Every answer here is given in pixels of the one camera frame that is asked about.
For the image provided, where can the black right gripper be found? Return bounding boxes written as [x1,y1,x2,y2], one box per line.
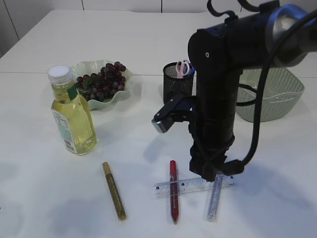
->
[189,69,242,182]

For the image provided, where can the red glitter pen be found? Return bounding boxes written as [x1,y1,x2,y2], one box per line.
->
[169,160,179,225]

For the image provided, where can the silver blue glitter pen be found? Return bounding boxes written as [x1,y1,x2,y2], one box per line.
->
[207,174,223,222]

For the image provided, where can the clear plastic ruler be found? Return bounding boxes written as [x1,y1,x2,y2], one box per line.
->
[154,175,238,200]

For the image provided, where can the gold glitter pen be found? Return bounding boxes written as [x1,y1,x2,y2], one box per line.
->
[102,162,127,221]

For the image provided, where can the blue scissors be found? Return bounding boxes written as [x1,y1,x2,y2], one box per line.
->
[184,61,195,76]

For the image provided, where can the pink purple scissors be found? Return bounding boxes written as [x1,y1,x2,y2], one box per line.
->
[175,60,191,79]

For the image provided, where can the purple grape bunch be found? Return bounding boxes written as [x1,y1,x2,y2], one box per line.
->
[75,61,127,102]

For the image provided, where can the yellow tea drink bottle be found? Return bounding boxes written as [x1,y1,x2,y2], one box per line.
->
[48,65,97,155]

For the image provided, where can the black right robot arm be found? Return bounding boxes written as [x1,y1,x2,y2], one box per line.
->
[188,1,317,182]

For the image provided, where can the black mesh pen holder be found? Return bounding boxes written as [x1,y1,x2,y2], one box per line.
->
[163,62,194,104]

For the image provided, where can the green woven plastic basket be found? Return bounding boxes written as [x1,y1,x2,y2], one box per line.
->
[236,68,305,122]

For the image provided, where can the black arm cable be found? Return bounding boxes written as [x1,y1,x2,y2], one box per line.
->
[207,0,317,177]

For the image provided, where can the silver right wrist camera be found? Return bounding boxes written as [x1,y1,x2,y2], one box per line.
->
[152,93,197,133]

